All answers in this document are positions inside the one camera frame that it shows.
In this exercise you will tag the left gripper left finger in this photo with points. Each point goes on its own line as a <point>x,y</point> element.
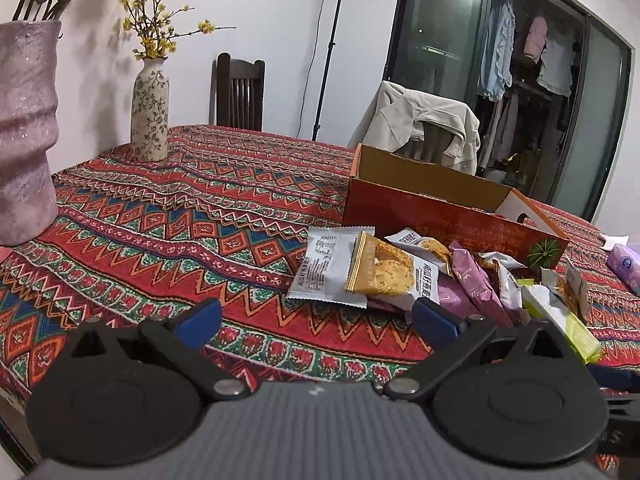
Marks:
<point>177,342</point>

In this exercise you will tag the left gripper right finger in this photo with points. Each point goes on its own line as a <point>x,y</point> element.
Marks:
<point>455,344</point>

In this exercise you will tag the pink snack packet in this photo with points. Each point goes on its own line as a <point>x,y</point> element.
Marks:
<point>468,290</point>

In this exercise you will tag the pumpkin crisp snack packet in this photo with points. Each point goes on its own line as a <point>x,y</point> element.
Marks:
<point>424,247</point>

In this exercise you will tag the green white snack packet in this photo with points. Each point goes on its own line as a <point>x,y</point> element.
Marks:
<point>541,302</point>

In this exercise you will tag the white grey snack packet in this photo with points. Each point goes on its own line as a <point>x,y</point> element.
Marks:
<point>324,270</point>

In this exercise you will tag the brown cookie snack packet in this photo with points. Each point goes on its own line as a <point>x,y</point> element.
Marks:
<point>385,272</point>

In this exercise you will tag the patterned red tablecloth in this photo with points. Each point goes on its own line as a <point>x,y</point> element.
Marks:
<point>225,216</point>

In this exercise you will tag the orange cardboard box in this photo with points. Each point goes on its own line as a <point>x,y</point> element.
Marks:
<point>391,193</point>

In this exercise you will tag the purple tissue pack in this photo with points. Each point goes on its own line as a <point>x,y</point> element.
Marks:
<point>625,264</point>

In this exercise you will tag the white tissue paper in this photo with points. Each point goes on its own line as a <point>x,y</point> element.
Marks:
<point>610,241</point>

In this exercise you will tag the chair with beige jacket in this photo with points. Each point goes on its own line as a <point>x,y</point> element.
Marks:
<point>430,146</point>

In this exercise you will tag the beige jacket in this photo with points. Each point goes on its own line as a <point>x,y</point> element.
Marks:
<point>396,114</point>

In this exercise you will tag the dark wooden chair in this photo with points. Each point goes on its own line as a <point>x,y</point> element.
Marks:
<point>239,92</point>

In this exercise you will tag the white floral ceramic vase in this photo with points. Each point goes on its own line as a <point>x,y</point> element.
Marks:
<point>149,112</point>

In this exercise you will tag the dark framed glass door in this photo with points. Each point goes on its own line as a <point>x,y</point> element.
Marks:
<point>554,149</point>

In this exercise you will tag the white hanging garment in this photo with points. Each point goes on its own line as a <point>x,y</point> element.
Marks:
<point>556,61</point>

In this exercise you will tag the pink hanging garment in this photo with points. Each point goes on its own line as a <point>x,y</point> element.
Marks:
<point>536,39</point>

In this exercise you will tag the light blue hanging shirt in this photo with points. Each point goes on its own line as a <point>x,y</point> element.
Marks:
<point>495,75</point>

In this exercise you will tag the yellow flower branches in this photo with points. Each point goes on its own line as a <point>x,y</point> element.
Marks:
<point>151,22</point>

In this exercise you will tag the pink textured vase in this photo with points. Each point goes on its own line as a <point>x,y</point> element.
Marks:
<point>28,128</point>

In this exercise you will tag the studio light on stand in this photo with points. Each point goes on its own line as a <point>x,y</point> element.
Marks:
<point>326,69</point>

